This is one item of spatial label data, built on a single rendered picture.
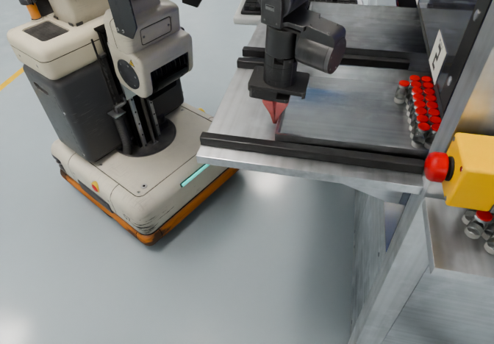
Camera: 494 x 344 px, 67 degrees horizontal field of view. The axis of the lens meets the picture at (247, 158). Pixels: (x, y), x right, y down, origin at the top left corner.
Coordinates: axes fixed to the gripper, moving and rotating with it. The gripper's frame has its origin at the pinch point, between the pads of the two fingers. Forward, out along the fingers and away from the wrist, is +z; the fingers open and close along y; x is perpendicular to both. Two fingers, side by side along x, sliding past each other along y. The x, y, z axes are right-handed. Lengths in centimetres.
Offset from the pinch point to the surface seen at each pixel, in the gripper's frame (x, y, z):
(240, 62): 20.2, -12.3, 1.3
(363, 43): 37.8, 16.3, 1.3
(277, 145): -7.4, 1.7, 0.0
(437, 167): -19.1, 23.7, -12.1
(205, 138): -8.2, -11.8, 0.9
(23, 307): -20, -86, 95
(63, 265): -1, -81, 95
